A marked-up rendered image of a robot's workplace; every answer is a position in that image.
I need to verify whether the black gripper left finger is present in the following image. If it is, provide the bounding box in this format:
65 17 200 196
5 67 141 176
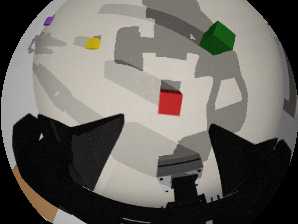
37 113 125 190

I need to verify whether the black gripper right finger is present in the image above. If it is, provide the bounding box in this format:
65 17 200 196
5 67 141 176
209 124 278 197

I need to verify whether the purple block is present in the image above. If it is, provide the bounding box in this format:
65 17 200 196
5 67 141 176
44 16 55 26

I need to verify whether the green block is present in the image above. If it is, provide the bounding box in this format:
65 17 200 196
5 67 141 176
200 30 222 55
205 22 235 52

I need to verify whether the red block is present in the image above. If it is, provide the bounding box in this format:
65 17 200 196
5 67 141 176
157 89 184 116

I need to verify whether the yellow cube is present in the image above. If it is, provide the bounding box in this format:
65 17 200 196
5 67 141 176
85 37 101 49

